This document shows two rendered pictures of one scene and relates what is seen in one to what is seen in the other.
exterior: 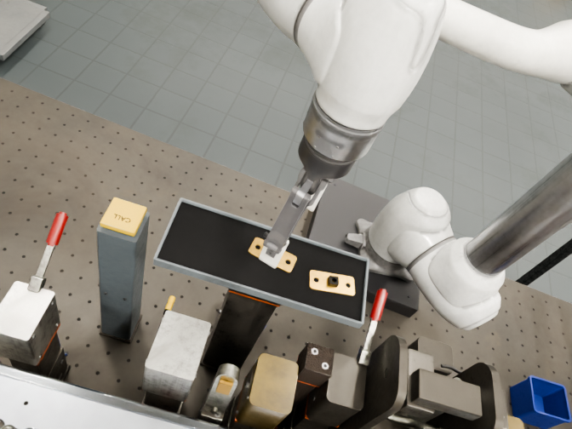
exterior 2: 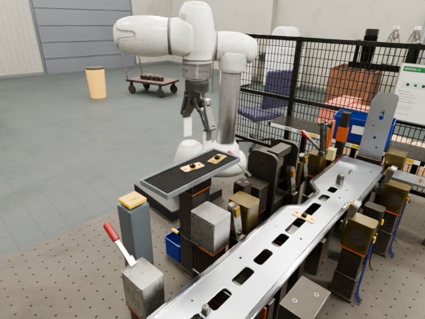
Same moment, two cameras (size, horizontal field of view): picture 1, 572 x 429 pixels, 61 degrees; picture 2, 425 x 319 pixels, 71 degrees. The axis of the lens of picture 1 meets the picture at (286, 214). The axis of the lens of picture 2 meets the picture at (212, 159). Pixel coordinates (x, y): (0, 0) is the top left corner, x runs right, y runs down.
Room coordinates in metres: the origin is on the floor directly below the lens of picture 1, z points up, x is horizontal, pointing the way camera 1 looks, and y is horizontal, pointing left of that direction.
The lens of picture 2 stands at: (-0.28, 0.55, 1.65)
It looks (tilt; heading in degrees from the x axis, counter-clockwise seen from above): 25 degrees down; 320
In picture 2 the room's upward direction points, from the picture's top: 1 degrees clockwise
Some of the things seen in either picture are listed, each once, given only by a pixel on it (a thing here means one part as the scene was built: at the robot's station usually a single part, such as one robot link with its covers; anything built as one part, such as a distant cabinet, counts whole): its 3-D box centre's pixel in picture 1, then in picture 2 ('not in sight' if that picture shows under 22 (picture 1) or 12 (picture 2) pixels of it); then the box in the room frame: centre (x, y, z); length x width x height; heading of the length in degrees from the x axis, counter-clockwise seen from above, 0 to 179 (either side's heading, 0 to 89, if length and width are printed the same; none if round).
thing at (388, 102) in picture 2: not in sight; (377, 126); (0.28, -1.01, 1.17); 0.12 x 0.01 x 0.34; 9
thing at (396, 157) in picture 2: not in sight; (388, 183); (0.17, -1.04, 0.88); 0.08 x 0.08 x 0.36; 9
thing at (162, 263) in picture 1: (267, 261); (194, 169); (0.48, -0.01, 1.16); 0.37 x 0.14 x 0.02; 99
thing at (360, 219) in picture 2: not in sight; (355, 260); (0.01, -0.37, 0.87); 0.12 x 0.07 x 0.35; 9
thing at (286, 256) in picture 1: (273, 253); (192, 166); (0.50, -0.01, 1.17); 0.08 x 0.04 x 0.01; 88
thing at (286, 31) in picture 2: not in sight; (284, 58); (4.64, -5.92, 0.75); 0.76 x 0.68 x 1.49; 5
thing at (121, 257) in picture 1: (122, 281); (139, 259); (0.44, 0.25, 0.92); 0.08 x 0.08 x 0.44; 9
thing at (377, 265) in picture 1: (381, 244); not in sight; (0.96, -0.30, 0.79); 0.22 x 0.18 x 0.06; 106
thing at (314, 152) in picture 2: not in sight; (308, 183); (0.43, -0.72, 0.87); 0.10 x 0.07 x 0.35; 9
